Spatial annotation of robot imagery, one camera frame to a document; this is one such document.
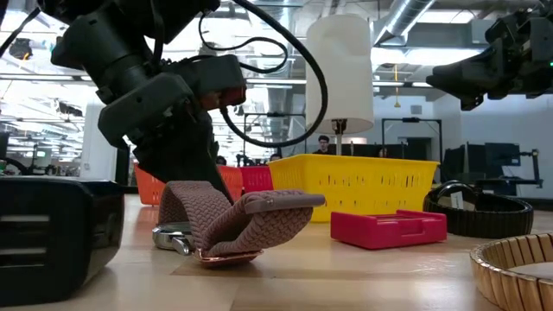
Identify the yellow plastic basket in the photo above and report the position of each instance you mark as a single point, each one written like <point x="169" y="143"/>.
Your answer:
<point x="354" y="185"/>

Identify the glossy black box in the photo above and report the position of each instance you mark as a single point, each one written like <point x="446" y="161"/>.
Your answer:
<point x="52" y="237"/>

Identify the pink braided watch band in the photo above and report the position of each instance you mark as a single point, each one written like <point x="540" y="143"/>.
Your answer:
<point x="229" y="220"/>

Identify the black metal frame stand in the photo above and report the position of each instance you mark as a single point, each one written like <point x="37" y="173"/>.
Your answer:
<point x="276" y="114"/>
<point x="412" y="120"/>

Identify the white pillar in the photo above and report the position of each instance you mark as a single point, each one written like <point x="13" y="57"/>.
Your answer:
<point x="98" y="147"/>

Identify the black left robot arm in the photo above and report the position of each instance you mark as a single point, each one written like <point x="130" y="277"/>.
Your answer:
<point x="108" y="47"/>

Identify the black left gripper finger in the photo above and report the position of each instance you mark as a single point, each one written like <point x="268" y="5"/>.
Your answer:
<point x="205" y="155"/>
<point x="162" y="162"/>

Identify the white shade table lamp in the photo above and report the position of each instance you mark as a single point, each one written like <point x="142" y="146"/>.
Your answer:
<point x="339" y="73"/>

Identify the red plastic card box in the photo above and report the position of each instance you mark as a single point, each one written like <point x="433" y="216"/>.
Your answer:
<point x="389" y="231"/>

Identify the orange plastic basket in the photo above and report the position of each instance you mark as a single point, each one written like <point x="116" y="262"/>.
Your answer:
<point x="147" y="188"/>

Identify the red plastic basket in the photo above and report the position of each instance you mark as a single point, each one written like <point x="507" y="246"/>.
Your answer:
<point x="257" y="179"/>

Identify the slanted silver air duct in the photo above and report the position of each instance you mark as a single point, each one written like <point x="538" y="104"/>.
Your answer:
<point x="404" y="19"/>

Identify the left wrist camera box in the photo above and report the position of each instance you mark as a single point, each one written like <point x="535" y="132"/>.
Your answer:
<point x="211" y="80"/>

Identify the silver watch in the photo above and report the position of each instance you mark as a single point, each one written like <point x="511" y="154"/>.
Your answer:
<point x="170" y="239"/>

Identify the black ribbed watch band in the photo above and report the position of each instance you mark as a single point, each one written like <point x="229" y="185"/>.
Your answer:
<point x="484" y="220"/>

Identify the black cabinet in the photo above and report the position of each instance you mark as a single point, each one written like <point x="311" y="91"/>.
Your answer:
<point x="122" y="168"/>

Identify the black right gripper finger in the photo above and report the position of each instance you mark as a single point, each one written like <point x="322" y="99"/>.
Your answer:
<point x="473" y="96"/>
<point x="466" y="73"/>

